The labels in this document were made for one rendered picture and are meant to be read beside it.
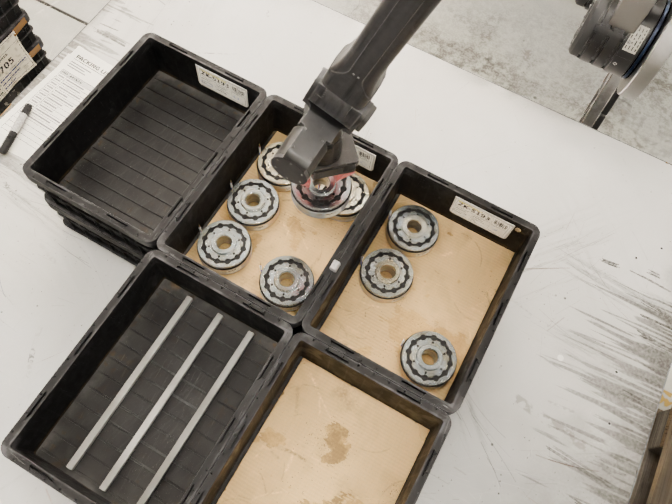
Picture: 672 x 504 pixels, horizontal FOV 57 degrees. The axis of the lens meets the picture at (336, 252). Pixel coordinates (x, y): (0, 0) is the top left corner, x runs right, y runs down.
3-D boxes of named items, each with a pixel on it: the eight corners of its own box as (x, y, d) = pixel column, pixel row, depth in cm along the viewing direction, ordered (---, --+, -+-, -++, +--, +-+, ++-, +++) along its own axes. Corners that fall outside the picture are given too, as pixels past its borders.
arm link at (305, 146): (381, 102, 80) (327, 61, 79) (338, 168, 76) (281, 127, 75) (349, 137, 91) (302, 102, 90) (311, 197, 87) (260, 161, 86)
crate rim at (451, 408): (400, 164, 123) (402, 157, 120) (538, 234, 118) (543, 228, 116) (297, 332, 107) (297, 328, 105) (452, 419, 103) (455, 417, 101)
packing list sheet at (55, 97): (72, 43, 155) (72, 41, 155) (149, 81, 152) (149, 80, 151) (-18, 137, 142) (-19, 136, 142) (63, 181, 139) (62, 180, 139)
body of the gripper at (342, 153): (359, 167, 96) (363, 141, 89) (295, 180, 95) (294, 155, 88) (348, 133, 98) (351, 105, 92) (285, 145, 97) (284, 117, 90)
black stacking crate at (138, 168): (159, 69, 140) (148, 32, 130) (271, 126, 136) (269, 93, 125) (42, 200, 125) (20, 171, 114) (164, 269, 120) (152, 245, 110)
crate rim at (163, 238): (270, 98, 127) (270, 91, 125) (400, 163, 123) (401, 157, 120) (154, 251, 112) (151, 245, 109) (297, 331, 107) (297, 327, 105)
